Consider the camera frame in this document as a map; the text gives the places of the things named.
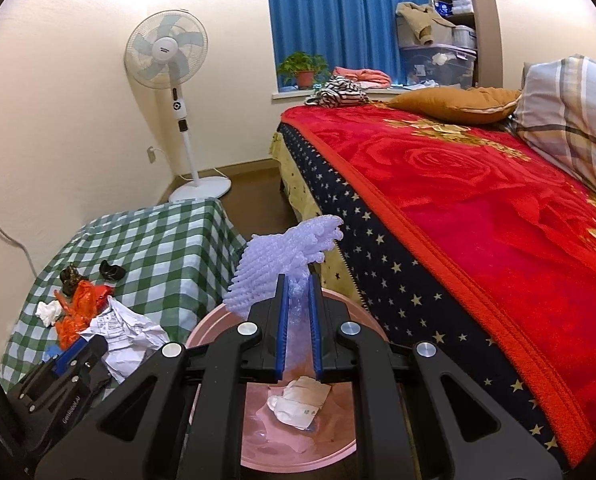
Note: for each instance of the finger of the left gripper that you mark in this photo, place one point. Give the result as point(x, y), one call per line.
point(67, 356)

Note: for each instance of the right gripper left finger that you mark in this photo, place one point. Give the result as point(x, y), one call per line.
point(282, 307)

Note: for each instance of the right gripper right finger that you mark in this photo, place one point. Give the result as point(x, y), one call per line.
point(314, 291)

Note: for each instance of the blue plastic bag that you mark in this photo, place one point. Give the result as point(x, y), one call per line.
point(51, 352)

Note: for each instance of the small white tissue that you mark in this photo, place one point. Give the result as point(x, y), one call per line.
point(48, 312)

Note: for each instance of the purple foam fruit net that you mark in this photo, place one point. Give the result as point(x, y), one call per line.
point(265, 258)

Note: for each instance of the orange plastic bag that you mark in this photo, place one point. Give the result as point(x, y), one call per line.
point(87, 301)

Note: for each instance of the white paper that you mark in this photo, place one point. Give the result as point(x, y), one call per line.
point(131, 338)

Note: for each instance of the dark brown wrapper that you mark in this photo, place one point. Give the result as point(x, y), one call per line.
point(70, 277)

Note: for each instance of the small black item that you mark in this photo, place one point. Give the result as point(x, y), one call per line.
point(111, 272)

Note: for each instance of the clear plastic bag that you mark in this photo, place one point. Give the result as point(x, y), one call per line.
point(264, 428)

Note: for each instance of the white plastic shopping bag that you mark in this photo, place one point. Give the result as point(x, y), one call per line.
point(299, 403)

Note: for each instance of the yellow star bed skirt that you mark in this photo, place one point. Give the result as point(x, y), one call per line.
point(303, 209)

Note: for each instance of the navy star bedsheet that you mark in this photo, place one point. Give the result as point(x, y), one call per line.
point(402, 295)

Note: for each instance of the green white checkered tablecloth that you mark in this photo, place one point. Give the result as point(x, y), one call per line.
point(179, 260)

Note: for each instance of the zebra striped cloth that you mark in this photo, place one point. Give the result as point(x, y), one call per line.
point(338, 92)

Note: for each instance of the pink folded cloth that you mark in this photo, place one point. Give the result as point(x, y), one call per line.
point(365, 78)

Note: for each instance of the potted green plant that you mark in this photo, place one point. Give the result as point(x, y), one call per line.
point(304, 69)

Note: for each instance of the red floral blanket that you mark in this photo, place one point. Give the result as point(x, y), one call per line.
point(509, 235)

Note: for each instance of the orange brown pillow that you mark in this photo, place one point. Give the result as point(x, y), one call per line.
point(469, 107)

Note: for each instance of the clear storage box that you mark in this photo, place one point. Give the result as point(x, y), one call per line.
point(446, 65)

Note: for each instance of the white standing fan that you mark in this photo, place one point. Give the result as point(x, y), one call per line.
point(162, 53)

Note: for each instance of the blue curtain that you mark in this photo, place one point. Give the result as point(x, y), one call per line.
point(348, 33)

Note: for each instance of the beige jacket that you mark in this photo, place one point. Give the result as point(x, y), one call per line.
point(421, 25)

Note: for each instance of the plaid grey pillow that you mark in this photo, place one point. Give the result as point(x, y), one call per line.
point(556, 115)

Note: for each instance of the wooden bookshelf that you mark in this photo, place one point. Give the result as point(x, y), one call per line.
point(485, 20)

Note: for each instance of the wall power outlet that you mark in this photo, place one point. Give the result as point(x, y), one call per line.
point(152, 154)

